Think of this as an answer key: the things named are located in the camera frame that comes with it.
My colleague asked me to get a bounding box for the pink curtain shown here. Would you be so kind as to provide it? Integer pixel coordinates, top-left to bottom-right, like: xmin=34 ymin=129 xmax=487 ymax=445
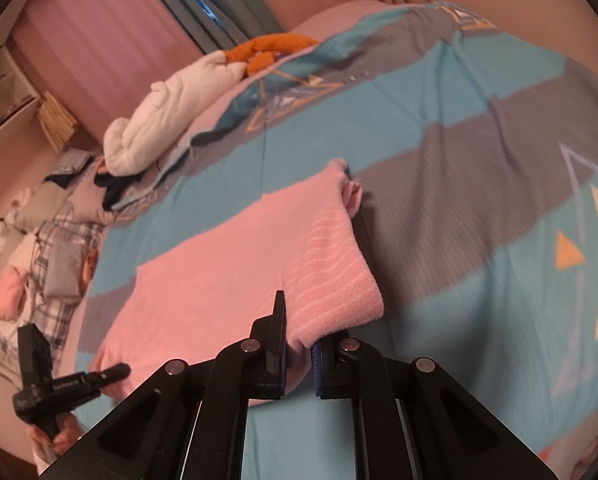
xmin=9 ymin=0 xmax=204 ymax=126

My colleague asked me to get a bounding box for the orange garment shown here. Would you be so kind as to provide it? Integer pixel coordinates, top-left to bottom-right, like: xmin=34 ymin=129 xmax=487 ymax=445
xmin=224 ymin=32 xmax=320 ymax=78

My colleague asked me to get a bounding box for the grey blue curtain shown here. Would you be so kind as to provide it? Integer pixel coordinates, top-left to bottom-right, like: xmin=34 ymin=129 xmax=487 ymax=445
xmin=134 ymin=0 xmax=282 ymax=56

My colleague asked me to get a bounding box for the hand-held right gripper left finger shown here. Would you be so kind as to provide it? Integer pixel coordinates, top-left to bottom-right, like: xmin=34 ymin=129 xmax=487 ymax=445
xmin=39 ymin=290 xmax=287 ymax=480

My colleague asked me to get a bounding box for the yellow fringed item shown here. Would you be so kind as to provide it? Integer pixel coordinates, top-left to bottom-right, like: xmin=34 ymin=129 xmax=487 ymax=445
xmin=38 ymin=92 xmax=80 ymax=153

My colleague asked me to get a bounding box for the pink ribbed sweater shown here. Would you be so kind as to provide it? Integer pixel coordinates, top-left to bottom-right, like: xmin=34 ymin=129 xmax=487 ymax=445
xmin=88 ymin=157 xmax=384 ymax=408

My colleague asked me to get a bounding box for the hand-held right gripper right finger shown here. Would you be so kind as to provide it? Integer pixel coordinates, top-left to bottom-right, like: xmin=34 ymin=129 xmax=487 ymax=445
xmin=310 ymin=329 xmax=557 ymax=480

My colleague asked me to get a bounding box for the blue grey patterned bed cover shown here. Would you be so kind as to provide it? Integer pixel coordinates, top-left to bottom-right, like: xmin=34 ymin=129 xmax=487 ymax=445
xmin=71 ymin=2 xmax=598 ymax=480

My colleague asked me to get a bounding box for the person's left hand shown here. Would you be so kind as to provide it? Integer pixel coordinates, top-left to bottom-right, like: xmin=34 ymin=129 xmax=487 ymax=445
xmin=26 ymin=410 xmax=87 ymax=461

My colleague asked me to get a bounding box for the pile of clothes beside bed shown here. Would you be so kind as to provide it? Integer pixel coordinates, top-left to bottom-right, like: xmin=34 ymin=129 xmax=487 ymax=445
xmin=0 ymin=200 xmax=104 ymax=361

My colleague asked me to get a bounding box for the pink soft cloth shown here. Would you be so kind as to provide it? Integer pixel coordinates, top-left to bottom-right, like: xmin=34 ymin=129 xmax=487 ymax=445
xmin=0 ymin=265 xmax=30 ymax=321

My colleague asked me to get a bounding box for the grey striped cloth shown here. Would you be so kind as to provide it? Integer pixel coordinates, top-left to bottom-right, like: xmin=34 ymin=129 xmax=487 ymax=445
xmin=46 ymin=152 xmax=92 ymax=188

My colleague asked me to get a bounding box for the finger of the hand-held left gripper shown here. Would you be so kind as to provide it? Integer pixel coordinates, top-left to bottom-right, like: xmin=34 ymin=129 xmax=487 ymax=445
xmin=81 ymin=363 xmax=132 ymax=392

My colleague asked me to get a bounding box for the white fluffy garment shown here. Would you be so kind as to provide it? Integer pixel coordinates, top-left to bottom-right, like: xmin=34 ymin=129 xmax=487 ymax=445
xmin=103 ymin=52 xmax=252 ymax=178

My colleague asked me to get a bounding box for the cardboard box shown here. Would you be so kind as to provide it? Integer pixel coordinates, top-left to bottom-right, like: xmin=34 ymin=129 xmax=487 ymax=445
xmin=0 ymin=42 xmax=42 ymax=146

